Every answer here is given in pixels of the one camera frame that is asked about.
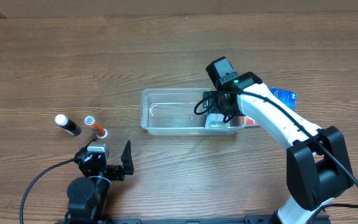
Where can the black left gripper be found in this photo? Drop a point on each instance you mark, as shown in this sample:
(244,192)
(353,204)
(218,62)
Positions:
(111,171)

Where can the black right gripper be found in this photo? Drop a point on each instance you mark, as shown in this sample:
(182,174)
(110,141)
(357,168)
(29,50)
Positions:
(212,98)

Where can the white medicine box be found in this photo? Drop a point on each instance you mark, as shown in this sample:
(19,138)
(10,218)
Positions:
(215,121)

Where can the blue VapoDrops box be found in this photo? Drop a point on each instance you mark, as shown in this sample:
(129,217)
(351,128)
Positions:
(285,96)

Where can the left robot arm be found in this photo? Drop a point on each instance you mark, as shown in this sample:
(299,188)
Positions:
(88,194)

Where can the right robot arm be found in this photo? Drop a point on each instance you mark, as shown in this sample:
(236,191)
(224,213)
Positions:
(318,164)

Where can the clear plastic container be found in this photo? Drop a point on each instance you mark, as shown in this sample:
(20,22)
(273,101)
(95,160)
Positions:
(170,111)

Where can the orange vitamin tube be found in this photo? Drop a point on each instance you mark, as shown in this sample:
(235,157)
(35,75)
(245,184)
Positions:
(92,123)

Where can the red Panadol box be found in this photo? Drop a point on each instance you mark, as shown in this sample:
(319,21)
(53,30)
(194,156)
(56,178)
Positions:
(251,122)

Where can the dark bottle white cap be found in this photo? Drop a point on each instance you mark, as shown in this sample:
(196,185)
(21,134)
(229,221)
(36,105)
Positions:
(68,125)

